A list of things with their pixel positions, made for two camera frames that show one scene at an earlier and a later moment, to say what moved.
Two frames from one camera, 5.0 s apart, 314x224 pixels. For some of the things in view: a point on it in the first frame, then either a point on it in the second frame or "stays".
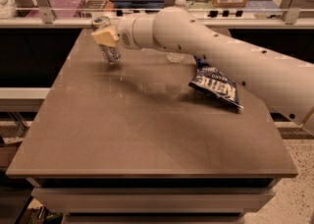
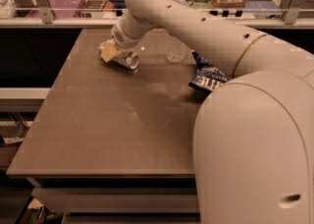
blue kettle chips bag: x=215 y=83 stays
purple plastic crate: x=64 y=1 stays
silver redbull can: x=111 y=54 -> x=130 y=60
